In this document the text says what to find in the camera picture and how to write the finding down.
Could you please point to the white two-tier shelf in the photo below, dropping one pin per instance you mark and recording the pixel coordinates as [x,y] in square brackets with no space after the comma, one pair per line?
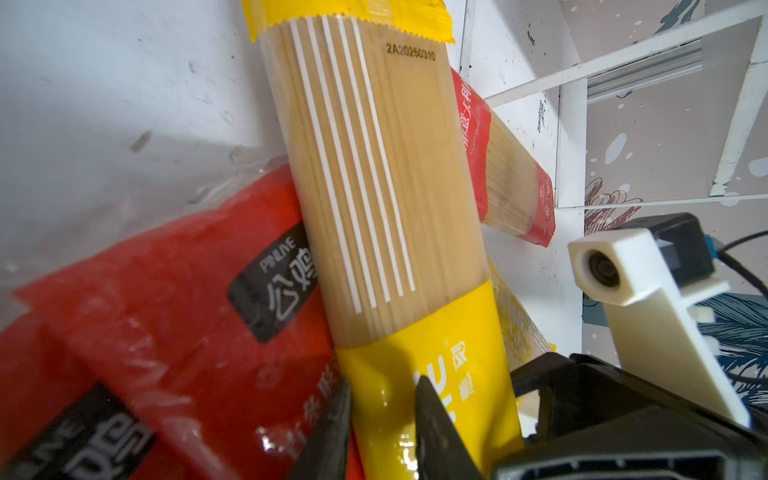
[518,67]

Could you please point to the red spaghetti pack upper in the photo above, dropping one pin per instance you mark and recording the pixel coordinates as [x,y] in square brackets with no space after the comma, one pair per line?
[211,328]

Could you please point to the red spaghetti pack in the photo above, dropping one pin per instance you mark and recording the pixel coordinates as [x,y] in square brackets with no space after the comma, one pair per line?
[513,193]
[58,421]
[211,328]

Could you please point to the red spaghetti pack lower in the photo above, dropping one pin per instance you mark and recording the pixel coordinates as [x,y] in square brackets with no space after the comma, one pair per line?
[58,421]

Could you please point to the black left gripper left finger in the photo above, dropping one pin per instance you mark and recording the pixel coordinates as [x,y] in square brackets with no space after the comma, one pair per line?
[325,455]

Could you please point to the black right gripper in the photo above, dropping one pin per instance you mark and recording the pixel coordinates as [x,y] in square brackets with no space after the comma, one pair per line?
[597,421]

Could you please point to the yellow spaghetti pack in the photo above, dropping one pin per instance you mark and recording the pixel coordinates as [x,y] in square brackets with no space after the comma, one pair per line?
[367,107]
[523,341]

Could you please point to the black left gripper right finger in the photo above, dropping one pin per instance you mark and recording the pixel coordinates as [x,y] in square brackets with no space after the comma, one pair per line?
[440,451]

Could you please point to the red spaghetti pack rear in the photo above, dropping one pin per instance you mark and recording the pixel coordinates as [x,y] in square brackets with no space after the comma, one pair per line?
[513,193]

